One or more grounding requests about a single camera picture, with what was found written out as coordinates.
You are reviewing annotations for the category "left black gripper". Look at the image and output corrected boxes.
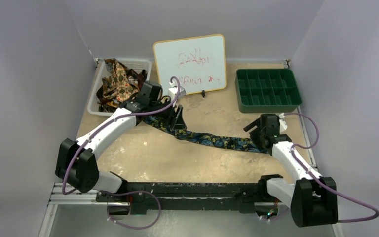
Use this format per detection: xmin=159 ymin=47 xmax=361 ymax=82
xmin=149 ymin=97 xmax=186 ymax=130

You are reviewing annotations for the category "blue floral necktie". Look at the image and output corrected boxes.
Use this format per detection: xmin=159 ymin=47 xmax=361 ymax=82
xmin=144 ymin=116 xmax=268 ymax=154

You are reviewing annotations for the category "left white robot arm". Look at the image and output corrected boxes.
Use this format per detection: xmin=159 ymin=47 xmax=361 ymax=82
xmin=55 ymin=76 xmax=186 ymax=202

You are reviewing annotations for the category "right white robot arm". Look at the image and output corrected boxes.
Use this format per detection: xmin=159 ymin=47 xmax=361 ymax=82
xmin=244 ymin=114 xmax=338 ymax=227

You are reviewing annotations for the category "green compartment tray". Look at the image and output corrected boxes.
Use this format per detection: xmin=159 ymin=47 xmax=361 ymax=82
xmin=235 ymin=69 xmax=303 ymax=113

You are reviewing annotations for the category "dark brown necktie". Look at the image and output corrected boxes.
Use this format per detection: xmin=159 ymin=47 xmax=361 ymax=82
xmin=96 ymin=59 xmax=148 ymax=113

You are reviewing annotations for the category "small whiteboard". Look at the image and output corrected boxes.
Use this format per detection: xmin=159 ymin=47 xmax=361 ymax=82
xmin=153 ymin=34 xmax=227 ymax=95

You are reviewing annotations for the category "orange patterned necktie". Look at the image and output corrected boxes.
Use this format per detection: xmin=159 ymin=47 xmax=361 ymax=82
xmin=102 ymin=59 xmax=146 ymax=102

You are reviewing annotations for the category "white plastic basket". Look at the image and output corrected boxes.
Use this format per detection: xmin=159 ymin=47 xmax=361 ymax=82
xmin=87 ymin=58 xmax=152 ymax=117

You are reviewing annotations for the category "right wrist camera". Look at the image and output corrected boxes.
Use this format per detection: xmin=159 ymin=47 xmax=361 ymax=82
xmin=278 ymin=113 xmax=288 ymax=134

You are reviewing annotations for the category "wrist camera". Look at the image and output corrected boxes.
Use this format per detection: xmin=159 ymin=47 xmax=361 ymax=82
xmin=167 ymin=86 xmax=187 ymax=100
xmin=278 ymin=113 xmax=288 ymax=134

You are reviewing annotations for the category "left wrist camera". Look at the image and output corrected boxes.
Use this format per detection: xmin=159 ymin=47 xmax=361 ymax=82
xmin=167 ymin=86 xmax=187 ymax=100

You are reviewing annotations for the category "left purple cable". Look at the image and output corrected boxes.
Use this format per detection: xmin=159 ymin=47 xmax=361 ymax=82
xmin=61 ymin=76 xmax=181 ymax=230

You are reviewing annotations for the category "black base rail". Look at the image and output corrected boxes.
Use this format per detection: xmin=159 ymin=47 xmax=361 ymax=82
xmin=96 ymin=182 xmax=278 ymax=215

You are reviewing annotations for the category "aluminium frame rail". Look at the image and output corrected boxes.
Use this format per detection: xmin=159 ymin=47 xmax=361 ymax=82
xmin=50 ymin=184 xmax=285 ymax=205

